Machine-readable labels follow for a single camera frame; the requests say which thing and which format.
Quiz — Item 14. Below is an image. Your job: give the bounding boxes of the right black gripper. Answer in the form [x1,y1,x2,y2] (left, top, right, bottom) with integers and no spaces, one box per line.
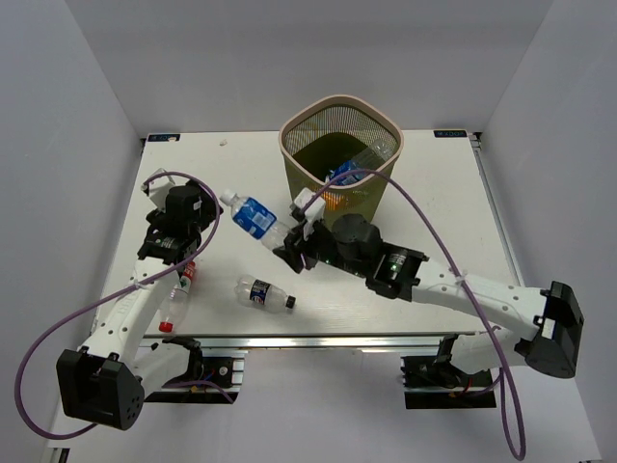
[274,213,369,279]

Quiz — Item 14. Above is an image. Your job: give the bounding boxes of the blue label bottle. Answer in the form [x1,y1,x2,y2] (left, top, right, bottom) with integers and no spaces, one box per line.
[325,140,392,186]
[219,190,290,251]

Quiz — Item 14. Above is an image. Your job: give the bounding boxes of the orange juice bottle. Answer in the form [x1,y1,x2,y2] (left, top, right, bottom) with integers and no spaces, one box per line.
[321,190,350,212]

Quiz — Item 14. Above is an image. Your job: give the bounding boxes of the red label water bottle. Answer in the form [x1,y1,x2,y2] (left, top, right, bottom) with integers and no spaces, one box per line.
[158,261,196,334]

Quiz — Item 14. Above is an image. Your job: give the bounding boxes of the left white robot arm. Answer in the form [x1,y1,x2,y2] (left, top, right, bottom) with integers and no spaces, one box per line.
[56,180,222,430]

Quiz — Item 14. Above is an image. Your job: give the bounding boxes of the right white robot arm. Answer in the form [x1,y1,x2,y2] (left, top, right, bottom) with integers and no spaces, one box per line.
[273,214,584,385]

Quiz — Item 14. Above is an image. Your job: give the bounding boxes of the green mesh waste bin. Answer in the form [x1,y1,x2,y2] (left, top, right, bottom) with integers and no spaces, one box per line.
[279,95,404,226]

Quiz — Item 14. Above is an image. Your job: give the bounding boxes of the black cap cola bottle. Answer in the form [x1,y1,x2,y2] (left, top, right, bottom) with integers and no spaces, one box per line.
[234,275,296,313]

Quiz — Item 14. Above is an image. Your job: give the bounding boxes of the right blue table label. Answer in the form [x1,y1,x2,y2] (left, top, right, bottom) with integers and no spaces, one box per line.
[433,129,468,138]

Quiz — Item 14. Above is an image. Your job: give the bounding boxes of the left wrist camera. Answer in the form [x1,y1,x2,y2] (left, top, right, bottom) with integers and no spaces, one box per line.
[141,168,175,211]

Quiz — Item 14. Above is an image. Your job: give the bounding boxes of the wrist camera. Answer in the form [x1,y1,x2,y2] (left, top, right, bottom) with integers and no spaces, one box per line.
[141,168,175,211]
[291,187,326,222]

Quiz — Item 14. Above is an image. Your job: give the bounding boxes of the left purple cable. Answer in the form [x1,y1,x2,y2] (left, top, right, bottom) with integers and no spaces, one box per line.
[13,171,237,441]

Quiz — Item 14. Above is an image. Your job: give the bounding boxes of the purple cable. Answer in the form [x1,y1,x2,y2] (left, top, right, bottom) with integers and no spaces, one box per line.
[13,171,237,441]
[308,168,526,460]

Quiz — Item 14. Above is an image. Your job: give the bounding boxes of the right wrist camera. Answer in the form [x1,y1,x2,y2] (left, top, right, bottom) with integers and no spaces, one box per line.
[291,187,326,222]

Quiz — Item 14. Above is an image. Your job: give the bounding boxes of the aluminium table frame rail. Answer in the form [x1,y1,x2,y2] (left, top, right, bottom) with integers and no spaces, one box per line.
[192,332,478,353]

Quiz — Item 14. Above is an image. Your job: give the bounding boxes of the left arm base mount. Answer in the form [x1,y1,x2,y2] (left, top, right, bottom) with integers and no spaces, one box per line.
[146,349,247,404]

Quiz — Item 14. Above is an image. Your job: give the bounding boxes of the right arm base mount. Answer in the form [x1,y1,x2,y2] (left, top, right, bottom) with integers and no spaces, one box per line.
[400,356,498,410]

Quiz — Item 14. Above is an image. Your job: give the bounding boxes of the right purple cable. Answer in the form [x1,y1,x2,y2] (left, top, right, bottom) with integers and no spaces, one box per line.
[308,168,526,460]

